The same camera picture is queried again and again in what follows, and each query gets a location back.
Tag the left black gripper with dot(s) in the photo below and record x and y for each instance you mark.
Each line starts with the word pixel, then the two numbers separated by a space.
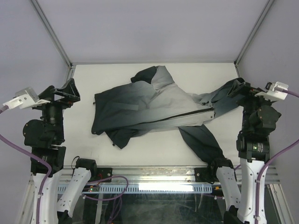
pixel 70 93

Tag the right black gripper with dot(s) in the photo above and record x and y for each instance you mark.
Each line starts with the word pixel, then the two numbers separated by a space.
pixel 237 85

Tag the dark grey zip jacket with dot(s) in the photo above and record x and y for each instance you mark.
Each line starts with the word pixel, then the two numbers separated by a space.
pixel 151 101

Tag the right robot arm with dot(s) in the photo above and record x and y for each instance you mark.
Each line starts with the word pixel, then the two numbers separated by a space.
pixel 245 204

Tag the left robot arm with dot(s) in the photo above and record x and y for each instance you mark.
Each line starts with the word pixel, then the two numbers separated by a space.
pixel 45 137

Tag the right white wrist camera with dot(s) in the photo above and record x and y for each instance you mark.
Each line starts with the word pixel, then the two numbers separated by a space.
pixel 274 91

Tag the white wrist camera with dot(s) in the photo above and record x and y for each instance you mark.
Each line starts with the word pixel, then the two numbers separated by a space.
pixel 26 98
pixel 274 91

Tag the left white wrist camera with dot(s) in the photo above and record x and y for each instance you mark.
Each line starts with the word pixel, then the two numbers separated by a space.
pixel 26 98

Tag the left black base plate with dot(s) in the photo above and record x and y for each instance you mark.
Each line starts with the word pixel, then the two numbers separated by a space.
pixel 104 173

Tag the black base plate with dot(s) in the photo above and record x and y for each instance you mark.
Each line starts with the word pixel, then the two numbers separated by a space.
pixel 203 175
pixel 104 173

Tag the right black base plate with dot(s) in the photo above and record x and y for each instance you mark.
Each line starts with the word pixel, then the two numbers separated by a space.
pixel 203 175

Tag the aluminium mounting rail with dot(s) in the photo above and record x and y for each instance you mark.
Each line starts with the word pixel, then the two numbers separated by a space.
pixel 180 174

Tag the slotted grey cable duct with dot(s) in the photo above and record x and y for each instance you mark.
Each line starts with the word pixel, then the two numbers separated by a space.
pixel 149 188

